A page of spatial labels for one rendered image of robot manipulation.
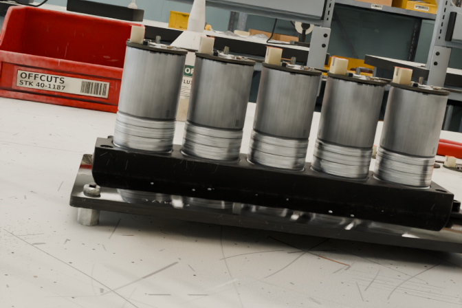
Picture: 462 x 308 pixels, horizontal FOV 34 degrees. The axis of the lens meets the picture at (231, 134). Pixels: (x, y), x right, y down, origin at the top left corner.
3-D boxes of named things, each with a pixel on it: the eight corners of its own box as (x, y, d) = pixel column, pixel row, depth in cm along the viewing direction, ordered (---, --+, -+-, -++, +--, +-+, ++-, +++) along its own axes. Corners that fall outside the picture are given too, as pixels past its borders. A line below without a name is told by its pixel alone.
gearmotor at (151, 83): (170, 177, 30) (190, 50, 29) (108, 169, 30) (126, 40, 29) (168, 164, 33) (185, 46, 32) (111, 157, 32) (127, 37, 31)
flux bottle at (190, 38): (152, 115, 54) (173, -26, 52) (166, 111, 57) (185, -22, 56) (199, 124, 53) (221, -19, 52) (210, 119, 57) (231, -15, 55)
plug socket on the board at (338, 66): (351, 76, 31) (354, 60, 31) (331, 73, 31) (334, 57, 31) (346, 75, 32) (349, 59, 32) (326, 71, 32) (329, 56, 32)
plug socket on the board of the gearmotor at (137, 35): (148, 45, 30) (151, 28, 30) (127, 42, 30) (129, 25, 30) (148, 44, 31) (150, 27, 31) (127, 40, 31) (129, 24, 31)
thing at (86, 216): (427, 221, 35) (432, 197, 35) (500, 277, 28) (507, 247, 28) (80, 177, 33) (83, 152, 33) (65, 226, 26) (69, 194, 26)
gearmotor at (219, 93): (239, 186, 31) (260, 60, 30) (179, 179, 30) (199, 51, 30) (231, 172, 33) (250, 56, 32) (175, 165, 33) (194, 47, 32)
